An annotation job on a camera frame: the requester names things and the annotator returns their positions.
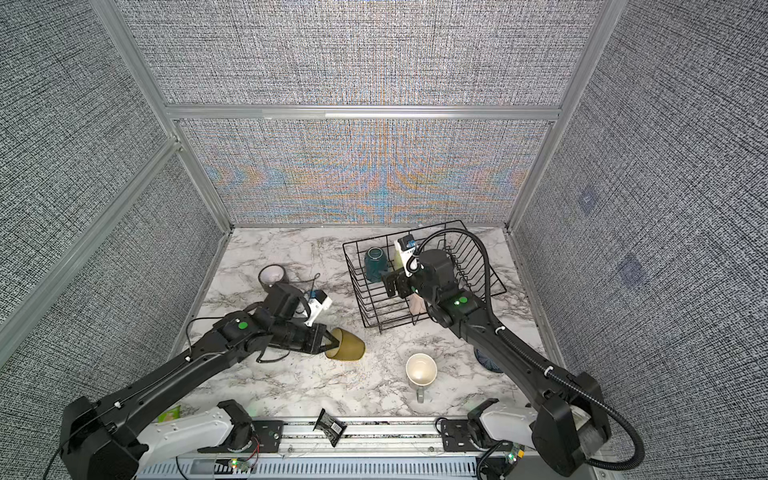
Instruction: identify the pink ceramic mug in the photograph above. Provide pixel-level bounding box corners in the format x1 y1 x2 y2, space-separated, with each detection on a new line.
407 293 427 316

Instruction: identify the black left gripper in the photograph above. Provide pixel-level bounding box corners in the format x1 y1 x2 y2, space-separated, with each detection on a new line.
275 322 344 355

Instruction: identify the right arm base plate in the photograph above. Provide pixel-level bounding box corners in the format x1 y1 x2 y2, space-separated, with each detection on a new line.
434 417 497 453

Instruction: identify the black tape roll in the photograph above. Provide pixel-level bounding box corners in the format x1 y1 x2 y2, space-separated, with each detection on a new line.
258 264 289 293

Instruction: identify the black wire dish rack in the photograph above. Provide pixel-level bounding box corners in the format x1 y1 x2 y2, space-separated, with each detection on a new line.
343 220 506 332

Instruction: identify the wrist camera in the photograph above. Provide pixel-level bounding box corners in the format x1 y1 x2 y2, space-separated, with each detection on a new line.
393 234 417 277
304 290 333 327

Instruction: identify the teal mug white inside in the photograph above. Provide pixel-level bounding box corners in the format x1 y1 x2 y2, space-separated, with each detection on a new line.
364 247 389 283

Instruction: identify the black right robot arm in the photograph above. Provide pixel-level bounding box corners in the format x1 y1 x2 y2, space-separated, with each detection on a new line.
382 250 611 477

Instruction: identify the cream mug grey handle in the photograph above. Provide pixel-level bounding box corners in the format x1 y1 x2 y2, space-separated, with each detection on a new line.
405 353 438 404

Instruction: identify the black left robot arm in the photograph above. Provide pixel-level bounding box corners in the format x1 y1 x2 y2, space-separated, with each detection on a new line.
55 284 341 479

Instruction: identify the black corrugated cable conduit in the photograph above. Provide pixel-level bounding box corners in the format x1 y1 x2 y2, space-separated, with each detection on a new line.
413 227 646 472

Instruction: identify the dark blue coaster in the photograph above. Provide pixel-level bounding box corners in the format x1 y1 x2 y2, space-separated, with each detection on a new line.
474 348 503 373

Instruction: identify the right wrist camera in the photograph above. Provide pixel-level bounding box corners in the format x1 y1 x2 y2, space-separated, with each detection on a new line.
393 234 417 277

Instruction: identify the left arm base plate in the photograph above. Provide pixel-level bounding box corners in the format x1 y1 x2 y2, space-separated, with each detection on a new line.
197 420 285 454

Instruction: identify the small black packet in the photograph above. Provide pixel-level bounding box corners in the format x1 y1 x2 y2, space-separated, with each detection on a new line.
313 409 347 448

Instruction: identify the light green ceramic mug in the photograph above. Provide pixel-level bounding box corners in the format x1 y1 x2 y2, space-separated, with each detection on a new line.
393 240 408 270

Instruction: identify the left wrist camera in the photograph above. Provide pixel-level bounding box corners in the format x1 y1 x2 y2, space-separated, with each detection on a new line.
304 290 333 327

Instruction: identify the amber glass cup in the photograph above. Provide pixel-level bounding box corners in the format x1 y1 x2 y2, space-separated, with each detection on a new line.
325 328 366 361

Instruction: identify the aluminium front rail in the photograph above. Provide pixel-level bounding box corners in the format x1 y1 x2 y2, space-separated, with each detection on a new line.
135 417 558 479

